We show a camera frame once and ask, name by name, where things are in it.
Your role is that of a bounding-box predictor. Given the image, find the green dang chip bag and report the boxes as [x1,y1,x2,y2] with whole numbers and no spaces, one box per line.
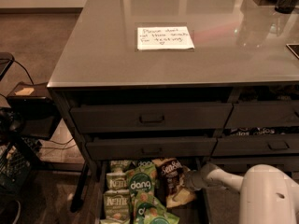
[126,164,158,203]

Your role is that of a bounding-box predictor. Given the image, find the open bottom left drawer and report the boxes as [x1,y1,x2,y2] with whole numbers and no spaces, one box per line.
[94,161,211,224]

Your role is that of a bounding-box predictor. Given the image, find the black wire crate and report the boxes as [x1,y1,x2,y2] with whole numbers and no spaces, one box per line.
[0,137,44,194]

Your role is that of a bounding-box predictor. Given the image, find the black side table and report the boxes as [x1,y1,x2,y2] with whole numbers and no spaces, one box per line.
[7,82,61,140]

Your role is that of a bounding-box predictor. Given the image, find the white handwritten paper note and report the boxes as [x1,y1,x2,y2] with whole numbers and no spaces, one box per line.
[136,26,194,50]

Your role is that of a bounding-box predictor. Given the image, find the dark grey drawer cabinet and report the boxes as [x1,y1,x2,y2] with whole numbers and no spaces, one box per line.
[46,0,299,224]

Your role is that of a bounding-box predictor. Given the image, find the dark snack bags in drawer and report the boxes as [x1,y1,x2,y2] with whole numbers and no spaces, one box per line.
[223,126,299,136]

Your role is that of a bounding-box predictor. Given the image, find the brown sea salt chip bag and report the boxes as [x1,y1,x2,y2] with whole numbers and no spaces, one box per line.
[153,158,196,208]

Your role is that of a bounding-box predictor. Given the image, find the dark tablet on counter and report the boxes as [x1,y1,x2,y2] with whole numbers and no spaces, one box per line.
[286,44,299,60]

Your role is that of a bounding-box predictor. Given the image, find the small dang bag back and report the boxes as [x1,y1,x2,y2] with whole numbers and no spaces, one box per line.
[137,160,154,167]

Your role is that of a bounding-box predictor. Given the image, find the green kettle chip bag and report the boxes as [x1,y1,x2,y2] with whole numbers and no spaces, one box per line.
[107,172,127,190]
[104,189,130,221]

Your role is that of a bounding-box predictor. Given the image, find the green kettle bag back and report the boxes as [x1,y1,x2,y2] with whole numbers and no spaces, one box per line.
[109,160,132,173]

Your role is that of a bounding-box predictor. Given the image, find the green dang bag front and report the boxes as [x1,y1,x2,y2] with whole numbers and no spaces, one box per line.
[133,191,179,224]

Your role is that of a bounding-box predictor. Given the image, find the bottom right drawer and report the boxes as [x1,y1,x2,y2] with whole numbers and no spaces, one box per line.
[208,156,299,173]

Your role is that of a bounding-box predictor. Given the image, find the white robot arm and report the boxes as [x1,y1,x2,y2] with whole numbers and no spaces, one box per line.
[182,163,299,224]

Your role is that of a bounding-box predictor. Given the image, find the top left drawer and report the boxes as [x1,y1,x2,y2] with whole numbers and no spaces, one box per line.
[70,103,232,133]

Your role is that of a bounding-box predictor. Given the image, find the top right drawer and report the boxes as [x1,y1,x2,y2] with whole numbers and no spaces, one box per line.
[226,101,299,129]

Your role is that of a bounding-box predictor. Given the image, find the green kettle chip bag lower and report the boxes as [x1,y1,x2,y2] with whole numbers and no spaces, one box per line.
[104,189,130,221]

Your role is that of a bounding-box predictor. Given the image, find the middle left drawer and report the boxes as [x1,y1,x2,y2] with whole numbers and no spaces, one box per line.
[86,136,217,161]

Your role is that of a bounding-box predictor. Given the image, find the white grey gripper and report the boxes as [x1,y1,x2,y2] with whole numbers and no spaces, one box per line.
[173,171,206,203]

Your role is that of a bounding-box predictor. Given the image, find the middle right drawer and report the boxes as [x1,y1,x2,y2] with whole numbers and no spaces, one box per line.
[212,134,299,157]

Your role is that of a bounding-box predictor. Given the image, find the green kettle chip bag upper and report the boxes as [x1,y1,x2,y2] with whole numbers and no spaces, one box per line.
[107,172,127,190]

